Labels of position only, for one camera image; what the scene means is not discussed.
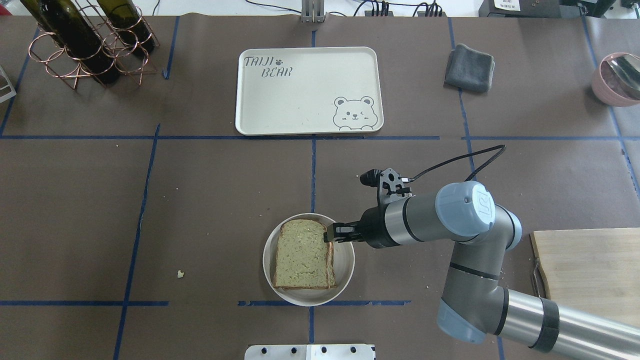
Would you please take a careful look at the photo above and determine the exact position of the green wine bottle middle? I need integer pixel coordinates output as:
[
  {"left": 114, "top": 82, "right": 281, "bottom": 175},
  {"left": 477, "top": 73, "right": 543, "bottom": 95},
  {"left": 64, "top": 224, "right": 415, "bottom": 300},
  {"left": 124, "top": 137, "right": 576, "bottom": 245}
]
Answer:
[{"left": 21, "top": 0, "right": 121, "bottom": 85}]

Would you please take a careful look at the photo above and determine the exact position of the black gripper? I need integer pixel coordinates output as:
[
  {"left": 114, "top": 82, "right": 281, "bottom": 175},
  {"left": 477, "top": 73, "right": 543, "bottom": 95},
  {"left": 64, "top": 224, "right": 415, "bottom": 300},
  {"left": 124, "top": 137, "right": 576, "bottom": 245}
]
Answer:
[{"left": 324, "top": 206, "right": 400, "bottom": 249}]

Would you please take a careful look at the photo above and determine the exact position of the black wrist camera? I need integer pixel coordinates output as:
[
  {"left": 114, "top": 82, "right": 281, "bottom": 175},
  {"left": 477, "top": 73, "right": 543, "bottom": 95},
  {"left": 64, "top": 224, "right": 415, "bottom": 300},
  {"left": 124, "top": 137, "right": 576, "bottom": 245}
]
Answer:
[{"left": 359, "top": 168, "right": 413, "bottom": 204}]

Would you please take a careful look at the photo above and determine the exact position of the white bowl plate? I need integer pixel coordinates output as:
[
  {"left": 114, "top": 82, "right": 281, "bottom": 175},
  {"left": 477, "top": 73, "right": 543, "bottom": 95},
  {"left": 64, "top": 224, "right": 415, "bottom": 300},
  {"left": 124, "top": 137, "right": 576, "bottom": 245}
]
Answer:
[{"left": 262, "top": 213, "right": 355, "bottom": 307}]

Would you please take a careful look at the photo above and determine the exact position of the cream bear tray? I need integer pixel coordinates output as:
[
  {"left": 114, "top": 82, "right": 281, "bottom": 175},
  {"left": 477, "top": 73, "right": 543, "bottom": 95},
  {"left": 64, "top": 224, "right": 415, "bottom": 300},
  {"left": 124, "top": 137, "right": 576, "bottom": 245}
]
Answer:
[{"left": 235, "top": 47, "right": 385, "bottom": 136}]

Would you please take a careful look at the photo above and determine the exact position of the black box device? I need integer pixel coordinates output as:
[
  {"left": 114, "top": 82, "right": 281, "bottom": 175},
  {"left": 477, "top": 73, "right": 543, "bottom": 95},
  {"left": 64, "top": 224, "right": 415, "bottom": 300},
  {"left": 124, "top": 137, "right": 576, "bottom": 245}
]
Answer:
[{"left": 477, "top": 0, "right": 562, "bottom": 19}]

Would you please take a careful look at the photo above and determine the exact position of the aluminium frame post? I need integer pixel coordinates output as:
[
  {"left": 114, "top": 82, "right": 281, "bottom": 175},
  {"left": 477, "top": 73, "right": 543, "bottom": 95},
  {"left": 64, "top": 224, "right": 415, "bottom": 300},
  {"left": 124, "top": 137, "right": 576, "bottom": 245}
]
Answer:
[{"left": 301, "top": 0, "right": 327, "bottom": 24}]

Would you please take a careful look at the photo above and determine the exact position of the copper wire bottle rack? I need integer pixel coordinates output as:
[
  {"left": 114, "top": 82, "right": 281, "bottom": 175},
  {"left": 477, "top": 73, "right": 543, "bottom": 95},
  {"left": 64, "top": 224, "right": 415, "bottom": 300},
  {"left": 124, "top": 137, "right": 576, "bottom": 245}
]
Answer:
[{"left": 22, "top": 0, "right": 159, "bottom": 90}]

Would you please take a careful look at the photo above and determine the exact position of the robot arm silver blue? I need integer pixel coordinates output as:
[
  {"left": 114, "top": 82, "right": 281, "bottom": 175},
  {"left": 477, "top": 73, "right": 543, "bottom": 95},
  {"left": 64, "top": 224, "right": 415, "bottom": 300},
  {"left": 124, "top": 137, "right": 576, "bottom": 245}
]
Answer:
[{"left": 324, "top": 177, "right": 640, "bottom": 360}]

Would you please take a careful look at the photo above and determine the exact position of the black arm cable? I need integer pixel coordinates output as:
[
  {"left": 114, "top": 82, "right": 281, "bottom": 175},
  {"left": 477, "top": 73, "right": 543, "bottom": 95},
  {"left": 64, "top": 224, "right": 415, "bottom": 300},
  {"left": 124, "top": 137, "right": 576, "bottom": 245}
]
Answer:
[{"left": 407, "top": 145, "right": 507, "bottom": 183}]

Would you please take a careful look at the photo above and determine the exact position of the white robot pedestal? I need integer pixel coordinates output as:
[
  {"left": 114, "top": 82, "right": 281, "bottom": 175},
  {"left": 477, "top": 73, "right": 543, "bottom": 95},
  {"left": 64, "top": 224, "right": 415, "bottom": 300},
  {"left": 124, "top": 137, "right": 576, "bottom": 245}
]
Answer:
[{"left": 244, "top": 343, "right": 377, "bottom": 360}]

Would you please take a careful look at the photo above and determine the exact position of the pink bowl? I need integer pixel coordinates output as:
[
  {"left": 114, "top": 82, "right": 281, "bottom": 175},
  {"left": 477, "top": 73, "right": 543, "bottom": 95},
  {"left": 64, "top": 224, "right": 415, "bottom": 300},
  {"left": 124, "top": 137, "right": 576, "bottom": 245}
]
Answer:
[{"left": 590, "top": 52, "right": 639, "bottom": 107}]

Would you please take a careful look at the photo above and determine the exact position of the white wire cup rack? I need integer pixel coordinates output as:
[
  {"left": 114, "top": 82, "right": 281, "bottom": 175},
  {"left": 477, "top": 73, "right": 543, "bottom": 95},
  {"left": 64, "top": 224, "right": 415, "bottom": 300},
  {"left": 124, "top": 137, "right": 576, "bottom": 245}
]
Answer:
[{"left": 0, "top": 66, "right": 18, "bottom": 104}]

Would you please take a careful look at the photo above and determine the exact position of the grey folded cloth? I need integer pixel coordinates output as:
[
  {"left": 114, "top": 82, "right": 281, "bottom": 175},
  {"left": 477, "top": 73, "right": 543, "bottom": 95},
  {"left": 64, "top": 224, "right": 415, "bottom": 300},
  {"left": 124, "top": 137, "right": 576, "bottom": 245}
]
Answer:
[{"left": 444, "top": 43, "right": 496, "bottom": 93}]

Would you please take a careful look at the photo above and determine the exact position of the green wine bottle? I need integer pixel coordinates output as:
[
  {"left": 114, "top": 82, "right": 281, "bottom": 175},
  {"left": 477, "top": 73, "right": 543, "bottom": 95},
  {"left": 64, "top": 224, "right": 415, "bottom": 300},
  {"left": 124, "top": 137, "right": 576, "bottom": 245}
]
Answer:
[
  {"left": 98, "top": 0, "right": 156, "bottom": 58},
  {"left": 21, "top": 0, "right": 121, "bottom": 85}
]

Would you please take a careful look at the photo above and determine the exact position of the bread slice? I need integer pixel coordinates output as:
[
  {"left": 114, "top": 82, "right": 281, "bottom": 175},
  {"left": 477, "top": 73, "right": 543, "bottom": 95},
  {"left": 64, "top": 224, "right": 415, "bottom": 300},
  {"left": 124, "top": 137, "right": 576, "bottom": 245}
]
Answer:
[{"left": 272, "top": 219, "right": 338, "bottom": 290}]

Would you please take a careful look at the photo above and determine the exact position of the wooden cutting board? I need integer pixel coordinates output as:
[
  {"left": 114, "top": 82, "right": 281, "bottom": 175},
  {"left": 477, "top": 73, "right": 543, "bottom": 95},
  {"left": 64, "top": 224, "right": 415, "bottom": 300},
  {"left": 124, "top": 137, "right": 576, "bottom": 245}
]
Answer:
[{"left": 531, "top": 227, "right": 640, "bottom": 327}]

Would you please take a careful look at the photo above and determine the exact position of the green wine bottle back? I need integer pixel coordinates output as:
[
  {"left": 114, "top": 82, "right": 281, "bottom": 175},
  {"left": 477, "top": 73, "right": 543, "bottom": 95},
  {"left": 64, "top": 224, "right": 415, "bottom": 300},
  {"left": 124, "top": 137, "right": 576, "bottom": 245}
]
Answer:
[{"left": 98, "top": 0, "right": 156, "bottom": 58}]

